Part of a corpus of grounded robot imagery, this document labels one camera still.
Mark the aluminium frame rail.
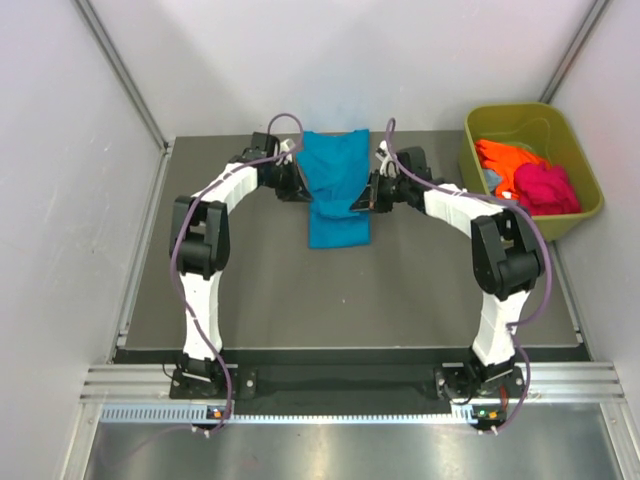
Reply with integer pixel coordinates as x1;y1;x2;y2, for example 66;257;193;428
80;362;624;403

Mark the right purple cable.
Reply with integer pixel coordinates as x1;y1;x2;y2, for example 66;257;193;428
383;118;554;434

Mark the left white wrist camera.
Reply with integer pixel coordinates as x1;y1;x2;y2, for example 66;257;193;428
276;138;300;165

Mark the left corner aluminium post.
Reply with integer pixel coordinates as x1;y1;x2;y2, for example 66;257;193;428
72;0;171;151

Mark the grey slotted cable duct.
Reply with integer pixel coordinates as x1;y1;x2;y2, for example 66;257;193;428
99;403;504;426

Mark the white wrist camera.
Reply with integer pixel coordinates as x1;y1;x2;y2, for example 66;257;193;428
276;138;300;165
375;140;398;178

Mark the right corner aluminium post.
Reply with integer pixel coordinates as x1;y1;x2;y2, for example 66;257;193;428
539;0;613;104

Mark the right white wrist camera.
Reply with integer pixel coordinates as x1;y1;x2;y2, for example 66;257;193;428
375;140;398;178

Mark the orange t shirt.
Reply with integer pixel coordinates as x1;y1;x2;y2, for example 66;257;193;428
474;139;551;200

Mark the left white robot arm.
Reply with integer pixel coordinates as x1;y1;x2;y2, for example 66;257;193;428
169;132;311;399

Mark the corner aluminium post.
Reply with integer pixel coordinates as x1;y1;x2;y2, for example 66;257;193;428
539;0;613;104
72;0;171;151

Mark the grey blue t shirt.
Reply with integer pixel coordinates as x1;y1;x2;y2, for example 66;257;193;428
482;168;503;194

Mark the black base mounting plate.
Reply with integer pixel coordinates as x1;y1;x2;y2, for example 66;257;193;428
169;362;526;401

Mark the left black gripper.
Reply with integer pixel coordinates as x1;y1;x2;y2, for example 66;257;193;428
263;157;313;202

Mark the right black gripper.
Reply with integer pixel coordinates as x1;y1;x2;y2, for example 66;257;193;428
351;169;411;214

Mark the olive green plastic bin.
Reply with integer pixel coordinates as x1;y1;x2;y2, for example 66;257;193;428
459;103;604;241

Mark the purple cable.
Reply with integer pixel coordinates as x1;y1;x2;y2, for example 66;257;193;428
383;118;554;434
169;113;305;436

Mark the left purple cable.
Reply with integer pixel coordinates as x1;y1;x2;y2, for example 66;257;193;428
169;113;305;436

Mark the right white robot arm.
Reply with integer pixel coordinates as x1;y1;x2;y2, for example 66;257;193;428
351;142;546;401

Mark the magenta t shirt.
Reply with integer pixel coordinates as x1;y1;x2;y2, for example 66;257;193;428
515;164;582;216

